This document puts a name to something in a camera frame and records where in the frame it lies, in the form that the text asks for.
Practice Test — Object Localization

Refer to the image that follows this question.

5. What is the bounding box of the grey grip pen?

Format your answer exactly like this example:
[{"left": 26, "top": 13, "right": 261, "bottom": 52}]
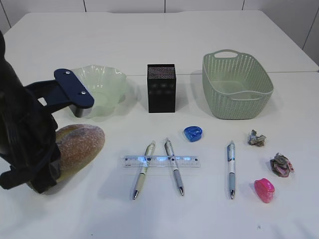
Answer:
[{"left": 164, "top": 138, "right": 184, "bottom": 196}]

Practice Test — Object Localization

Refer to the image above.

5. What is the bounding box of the pink pencil sharpener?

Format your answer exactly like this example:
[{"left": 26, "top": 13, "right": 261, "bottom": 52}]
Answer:
[{"left": 254, "top": 178, "right": 275, "bottom": 203}]

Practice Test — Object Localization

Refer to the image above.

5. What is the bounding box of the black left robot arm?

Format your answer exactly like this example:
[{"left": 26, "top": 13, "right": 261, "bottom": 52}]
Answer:
[{"left": 0, "top": 36, "right": 70, "bottom": 193}]

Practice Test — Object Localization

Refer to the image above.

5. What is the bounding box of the wrist camera on blue bracket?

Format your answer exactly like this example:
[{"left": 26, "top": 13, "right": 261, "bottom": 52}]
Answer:
[{"left": 54, "top": 69, "right": 95, "bottom": 118}]

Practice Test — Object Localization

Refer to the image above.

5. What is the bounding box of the green wavy glass plate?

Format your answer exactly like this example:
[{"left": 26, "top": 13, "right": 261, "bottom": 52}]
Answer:
[{"left": 72, "top": 65, "right": 128, "bottom": 119}]

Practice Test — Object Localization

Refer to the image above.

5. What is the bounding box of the sugared bread roll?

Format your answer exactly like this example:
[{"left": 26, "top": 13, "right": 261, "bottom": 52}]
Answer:
[{"left": 56, "top": 124, "right": 105, "bottom": 183}]

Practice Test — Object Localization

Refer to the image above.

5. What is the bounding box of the blue grip pen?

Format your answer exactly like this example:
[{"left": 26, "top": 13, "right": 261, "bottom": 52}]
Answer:
[{"left": 227, "top": 141, "right": 236, "bottom": 200}]

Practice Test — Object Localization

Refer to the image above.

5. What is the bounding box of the grey paper ball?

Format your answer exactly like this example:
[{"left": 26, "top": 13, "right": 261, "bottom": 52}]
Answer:
[{"left": 248, "top": 129, "right": 266, "bottom": 147}]

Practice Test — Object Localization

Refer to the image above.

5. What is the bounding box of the green woven plastic basket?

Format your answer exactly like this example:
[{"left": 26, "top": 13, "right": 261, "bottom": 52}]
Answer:
[{"left": 202, "top": 49, "right": 274, "bottom": 120}]

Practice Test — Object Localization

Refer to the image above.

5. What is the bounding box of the black mesh pen holder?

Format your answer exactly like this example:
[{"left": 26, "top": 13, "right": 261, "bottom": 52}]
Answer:
[{"left": 147, "top": 64, "right": 176, "bottom": 113}]

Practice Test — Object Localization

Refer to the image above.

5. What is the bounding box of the clear plastic ruler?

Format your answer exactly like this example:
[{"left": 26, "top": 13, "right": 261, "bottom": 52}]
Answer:
[{"left": 121, "top": 155, "right": 200, "bottom": 168}]

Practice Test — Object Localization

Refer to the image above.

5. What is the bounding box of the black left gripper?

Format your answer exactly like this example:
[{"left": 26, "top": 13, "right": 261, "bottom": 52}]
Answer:
[{"left": 0, "top": 81, "right": 70, "bottom": 194}]

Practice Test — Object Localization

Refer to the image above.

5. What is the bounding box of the cream grip pen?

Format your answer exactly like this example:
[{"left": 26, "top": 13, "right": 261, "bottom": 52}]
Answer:
[{"left": 132, "top": 141, "right": 156, "bottom": 200}]

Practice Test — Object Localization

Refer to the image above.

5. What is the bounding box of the blue pencil sharpener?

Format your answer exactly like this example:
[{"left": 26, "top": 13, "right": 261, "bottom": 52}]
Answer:
[{"left": 183, "top": 125, "right": 203, "bottom": 142}]

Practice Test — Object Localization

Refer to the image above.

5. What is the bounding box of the pink paper ball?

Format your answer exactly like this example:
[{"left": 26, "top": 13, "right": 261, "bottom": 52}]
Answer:
[{"left": 270, "top": 152, "right": 294, "bottom": 177}]

